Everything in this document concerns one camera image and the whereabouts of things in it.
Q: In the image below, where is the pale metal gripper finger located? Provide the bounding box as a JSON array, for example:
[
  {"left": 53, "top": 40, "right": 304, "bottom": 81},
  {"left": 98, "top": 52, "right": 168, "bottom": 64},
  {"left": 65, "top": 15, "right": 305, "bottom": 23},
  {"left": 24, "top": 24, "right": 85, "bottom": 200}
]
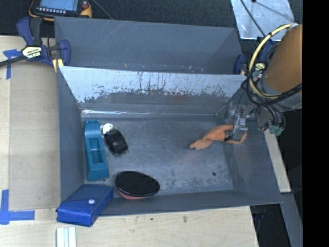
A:
[
  {"left": 232, "top": 127, "right": 249, "bottom": 142},
  {"left": 232, "top": 116, "right": 248, "bottom": 136}
]

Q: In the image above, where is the orange rubber toy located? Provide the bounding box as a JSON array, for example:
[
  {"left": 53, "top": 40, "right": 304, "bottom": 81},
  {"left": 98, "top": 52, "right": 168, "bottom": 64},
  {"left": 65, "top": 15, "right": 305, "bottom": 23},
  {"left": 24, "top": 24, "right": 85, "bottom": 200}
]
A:
[{"left": 189, "top": 124, "right": 248, "bottom": 150}]

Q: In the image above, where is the grey metal bin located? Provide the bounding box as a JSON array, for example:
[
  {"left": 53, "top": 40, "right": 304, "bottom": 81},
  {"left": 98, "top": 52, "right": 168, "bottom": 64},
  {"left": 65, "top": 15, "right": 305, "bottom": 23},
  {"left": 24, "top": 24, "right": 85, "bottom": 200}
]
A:
[{"left": 53, "top": 16, "right": 284, "bottom": 216}]

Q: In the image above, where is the black oval dish, red rim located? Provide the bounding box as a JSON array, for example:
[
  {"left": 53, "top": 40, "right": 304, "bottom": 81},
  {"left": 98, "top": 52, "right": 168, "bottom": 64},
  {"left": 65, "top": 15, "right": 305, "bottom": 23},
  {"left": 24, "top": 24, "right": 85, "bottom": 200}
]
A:
[{"left": 114, "top": 170, "right": 161, "bottom": 200}]

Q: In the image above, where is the black cylindrical roll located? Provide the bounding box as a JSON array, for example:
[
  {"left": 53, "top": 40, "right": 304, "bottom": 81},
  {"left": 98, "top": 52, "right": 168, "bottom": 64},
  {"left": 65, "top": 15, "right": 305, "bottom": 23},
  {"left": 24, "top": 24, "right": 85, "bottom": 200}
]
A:
[{"left": 103, "top": 128, "right": 129, "bottom": 157}]

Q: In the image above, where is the small white and black toy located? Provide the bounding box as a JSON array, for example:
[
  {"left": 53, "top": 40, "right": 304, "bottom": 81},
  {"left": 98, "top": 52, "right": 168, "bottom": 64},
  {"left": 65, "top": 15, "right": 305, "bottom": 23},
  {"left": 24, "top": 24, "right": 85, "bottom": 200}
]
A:
[{"left": 100, "top": 122, "right": 115, "bottom": 135}]

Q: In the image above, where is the teal plastic block with recess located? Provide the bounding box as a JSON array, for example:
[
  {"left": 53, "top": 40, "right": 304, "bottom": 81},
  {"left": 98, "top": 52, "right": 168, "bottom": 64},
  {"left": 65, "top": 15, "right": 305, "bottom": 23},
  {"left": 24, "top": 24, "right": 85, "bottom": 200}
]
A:
[{"left": 83, "top": 119, "right": 110, "bottom": 182}]

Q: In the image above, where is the blue box with white button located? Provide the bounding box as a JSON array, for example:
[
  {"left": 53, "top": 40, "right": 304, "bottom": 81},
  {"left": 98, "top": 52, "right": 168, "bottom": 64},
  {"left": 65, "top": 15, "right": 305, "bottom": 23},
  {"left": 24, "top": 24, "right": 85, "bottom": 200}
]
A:
[{"left": 56, "top": 184, "right": 115, "bottom": 227}]

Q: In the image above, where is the pale wood board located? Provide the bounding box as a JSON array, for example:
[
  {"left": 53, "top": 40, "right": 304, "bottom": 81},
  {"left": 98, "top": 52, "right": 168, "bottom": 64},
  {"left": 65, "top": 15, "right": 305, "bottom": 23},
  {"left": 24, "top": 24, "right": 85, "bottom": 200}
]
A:
[{"left": 8, "top": 62, "right": 62, "bottom": 211}]

